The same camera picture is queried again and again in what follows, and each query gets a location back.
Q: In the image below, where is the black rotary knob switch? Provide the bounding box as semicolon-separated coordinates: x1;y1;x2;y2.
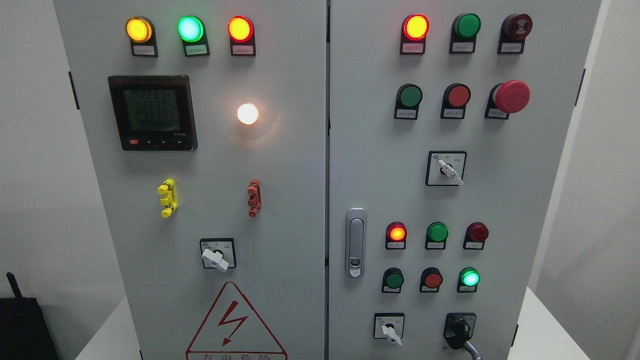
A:
443;312;477;350

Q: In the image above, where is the grey electrical control cabinet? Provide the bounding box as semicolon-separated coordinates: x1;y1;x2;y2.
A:
54;0;601;360

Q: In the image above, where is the red terminal connector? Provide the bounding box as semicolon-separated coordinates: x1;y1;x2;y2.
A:
247;178;262;218

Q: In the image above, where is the red indicator light lower left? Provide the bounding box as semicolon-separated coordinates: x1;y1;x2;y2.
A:
385;221;407;250

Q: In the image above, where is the white lit indicator lamp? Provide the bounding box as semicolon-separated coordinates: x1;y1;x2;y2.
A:
237;103;259;125

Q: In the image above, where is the green push button upper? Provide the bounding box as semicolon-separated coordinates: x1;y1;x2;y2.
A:
393;83;423;120

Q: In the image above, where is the green push button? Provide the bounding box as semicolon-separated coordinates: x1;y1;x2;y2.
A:
393;83;423;120
381;267;405;294

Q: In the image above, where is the green push button lower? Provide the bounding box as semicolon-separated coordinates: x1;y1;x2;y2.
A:
381;267;405;294

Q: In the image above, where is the green indicator light lower middle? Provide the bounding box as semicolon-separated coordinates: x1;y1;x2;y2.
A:
424;222;450;250

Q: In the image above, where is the red push button lower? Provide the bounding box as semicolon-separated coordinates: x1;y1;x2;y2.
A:
419;267;444;293

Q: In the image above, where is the red push button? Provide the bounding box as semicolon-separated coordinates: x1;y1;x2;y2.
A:
419;267;444;293
439;82;471;120

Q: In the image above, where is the yellow terminal connector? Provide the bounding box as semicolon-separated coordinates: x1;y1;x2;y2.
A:
157;178;178;218

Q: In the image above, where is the red push button upper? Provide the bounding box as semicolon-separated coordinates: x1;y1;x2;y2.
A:
439;82;471;120

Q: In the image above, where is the red indicator light lower right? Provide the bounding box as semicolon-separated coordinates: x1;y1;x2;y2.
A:
462;221;490;250

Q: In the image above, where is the red indicator light left door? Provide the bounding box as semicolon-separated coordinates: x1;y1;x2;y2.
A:
227;15;256;57

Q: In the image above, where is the red high voltage warning sticker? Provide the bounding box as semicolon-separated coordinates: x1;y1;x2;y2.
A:
185;281;288;360

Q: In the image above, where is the green lamp button lower right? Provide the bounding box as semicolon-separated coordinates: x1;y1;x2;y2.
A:
456;267;480;293

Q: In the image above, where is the red indicator light top right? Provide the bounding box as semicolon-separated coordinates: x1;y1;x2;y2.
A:
399;13;430;55

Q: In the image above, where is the black digital power meter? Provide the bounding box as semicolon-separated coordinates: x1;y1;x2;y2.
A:
108;74;198;151

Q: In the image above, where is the lit green indicator light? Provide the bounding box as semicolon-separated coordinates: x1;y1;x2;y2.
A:
177;15;210;57

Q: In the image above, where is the red emergency stop button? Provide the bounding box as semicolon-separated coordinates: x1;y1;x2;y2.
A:
484;79;531;120

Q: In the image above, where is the green indicator light top right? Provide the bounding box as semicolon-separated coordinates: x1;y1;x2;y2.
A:
449;13;482;54

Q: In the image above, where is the yellow indicator light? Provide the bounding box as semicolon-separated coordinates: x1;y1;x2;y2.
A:
125;16;158;58

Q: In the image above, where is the dark red buzzer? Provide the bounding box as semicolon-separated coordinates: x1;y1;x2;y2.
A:
497;13;533;55

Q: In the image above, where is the black device with antenna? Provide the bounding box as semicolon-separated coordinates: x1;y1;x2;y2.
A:
0;272;59;360

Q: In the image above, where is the silver door lock handle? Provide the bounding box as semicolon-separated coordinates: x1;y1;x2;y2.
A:
345;207;367;279

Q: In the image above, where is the white selector switch left door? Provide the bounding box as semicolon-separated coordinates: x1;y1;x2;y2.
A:
199;238;237;272

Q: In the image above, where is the white selector switch upper right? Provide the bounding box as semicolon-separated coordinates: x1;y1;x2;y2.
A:
425;150;467;187

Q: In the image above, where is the white selector switch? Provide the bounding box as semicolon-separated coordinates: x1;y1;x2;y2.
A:
374;312;405;346
425;150;467;187

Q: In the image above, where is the white selector switch bottom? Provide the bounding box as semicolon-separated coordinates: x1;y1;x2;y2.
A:
374;312;405;346

